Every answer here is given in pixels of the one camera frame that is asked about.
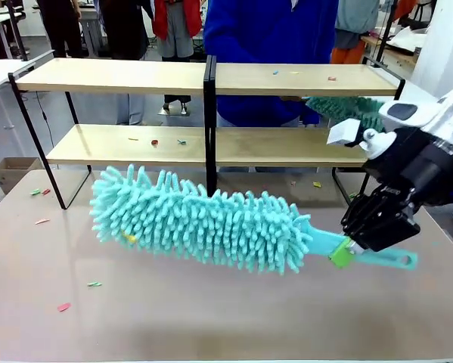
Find person black top grey trousers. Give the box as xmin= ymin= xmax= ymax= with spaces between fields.
xmin=97 ymin=0 xmax=150 ymax=126

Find wooden workbench with white sheets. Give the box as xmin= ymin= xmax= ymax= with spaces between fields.
xmin=361 ymin=25 xmax=422 ymax=70

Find brown cardboard box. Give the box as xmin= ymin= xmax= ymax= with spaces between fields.
xmin=0 ymin=157 xmax=42 ymax=196

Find person in black clothes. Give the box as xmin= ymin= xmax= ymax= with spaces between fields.
xmin=36 ymin=0 xmax=84 ymax=59

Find person grey jacket orange trousers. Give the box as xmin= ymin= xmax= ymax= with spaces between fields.
xmin=330 ymin=0 xmax=396 ymax=64

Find person in blue sweater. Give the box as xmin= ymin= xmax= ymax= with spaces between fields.
xmin=203 ymin=0 xmax=340 ymax=173

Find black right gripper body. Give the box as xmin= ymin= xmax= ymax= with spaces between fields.
xmin=361 ymin=126 xmax=453 ymax=213

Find person in red vest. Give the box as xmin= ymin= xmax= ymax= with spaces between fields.
xmin=152 ymin=0 xmax=204 ymax=116

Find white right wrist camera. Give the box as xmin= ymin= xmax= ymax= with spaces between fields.
xmin=325 ymin=117 xmax=396 ymax=159

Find black metal stand pole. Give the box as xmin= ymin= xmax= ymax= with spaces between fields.
xmin=5 ymin=0 xmax=29 ymax=61
xmin=375 ymin=0 xmax=398 ymax=66

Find black office chair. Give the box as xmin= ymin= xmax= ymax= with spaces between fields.
xmin=410 ymin=0 xmax=437 ymax=28

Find white side table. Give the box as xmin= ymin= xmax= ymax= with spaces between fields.
xmin=0 ymin=48 xmax=56 ymax=132

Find white table behind shelf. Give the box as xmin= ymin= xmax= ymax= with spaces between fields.
xmin=320 ymin=79 xmax=445 ymax=128

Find light teal chenille duster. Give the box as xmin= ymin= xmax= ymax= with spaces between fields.
xmin=88 ymin=163 xmax=419 ymax=277

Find dark teal chenille duster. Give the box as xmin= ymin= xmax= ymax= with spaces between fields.
xmin=304 ymin=95 xmax=386 ymax=134

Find wood shelf unit black frame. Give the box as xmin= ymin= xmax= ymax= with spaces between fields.
xmin=203 ymin=54 xmax=407 ymax=208
xmin=7 ymin=55 xmax=216 ymax=211

